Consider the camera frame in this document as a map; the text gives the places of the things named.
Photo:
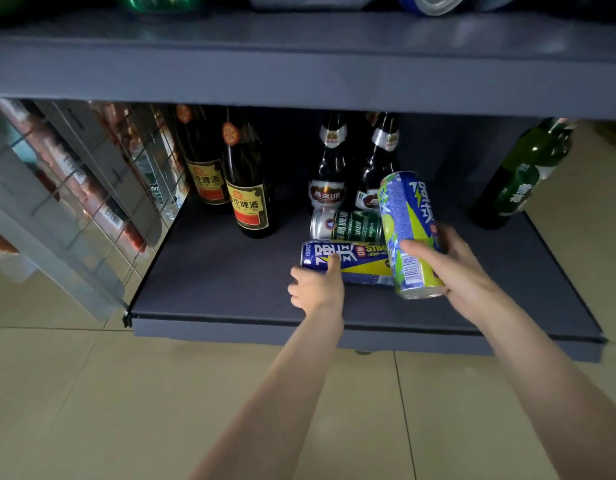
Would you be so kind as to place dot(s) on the person's right hand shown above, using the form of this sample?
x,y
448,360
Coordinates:
x,y
462,274

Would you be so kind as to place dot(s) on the person's left hand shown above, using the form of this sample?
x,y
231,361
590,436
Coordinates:
x,y
320,292

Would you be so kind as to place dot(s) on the person's right thumb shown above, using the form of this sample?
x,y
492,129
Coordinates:
x,y
419,250

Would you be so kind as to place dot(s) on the person's left thumb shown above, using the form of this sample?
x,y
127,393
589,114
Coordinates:
x,y
334,264

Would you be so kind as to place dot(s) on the blue and yellow drink can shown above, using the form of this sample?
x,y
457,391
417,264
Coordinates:
x,y
360,259

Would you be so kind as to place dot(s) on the blue and green drink can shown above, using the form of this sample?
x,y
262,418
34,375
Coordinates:
x,y
408,214

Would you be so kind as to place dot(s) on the person's right forearm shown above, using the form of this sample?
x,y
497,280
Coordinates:
x,y
552,389

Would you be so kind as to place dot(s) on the person's left forearm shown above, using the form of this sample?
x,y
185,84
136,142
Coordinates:
x,y
288,394

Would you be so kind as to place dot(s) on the green and silver beer can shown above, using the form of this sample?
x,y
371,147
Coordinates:
x,y
350,225

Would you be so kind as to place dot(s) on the dark beer bottle silver foil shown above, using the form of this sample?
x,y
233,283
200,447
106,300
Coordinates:
x,y
329,164
380,159

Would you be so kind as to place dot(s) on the grey shelf board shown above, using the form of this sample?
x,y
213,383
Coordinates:
x,y
308,69
228,274

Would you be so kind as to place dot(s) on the dark bottle red yellow label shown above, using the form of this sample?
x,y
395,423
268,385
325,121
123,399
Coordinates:
x,y
205,159
248,189

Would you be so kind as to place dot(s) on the green glass beer bottle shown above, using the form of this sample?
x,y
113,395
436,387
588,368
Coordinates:
x,y
517,179

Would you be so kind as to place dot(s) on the blue drink can silver base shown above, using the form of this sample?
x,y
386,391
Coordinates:
x,y
430,2

